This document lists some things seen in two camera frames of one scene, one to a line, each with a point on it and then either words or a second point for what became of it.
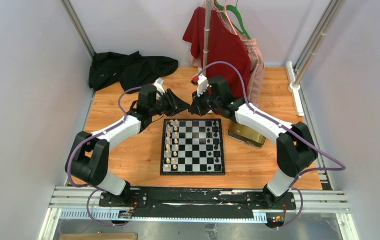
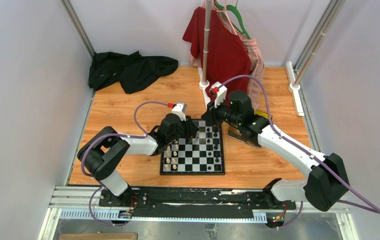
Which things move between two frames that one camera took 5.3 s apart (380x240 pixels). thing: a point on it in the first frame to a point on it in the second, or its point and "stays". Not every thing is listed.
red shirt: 225,46 stays
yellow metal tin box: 245,135 stays
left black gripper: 175,104 to 190,127
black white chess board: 192,146 stays
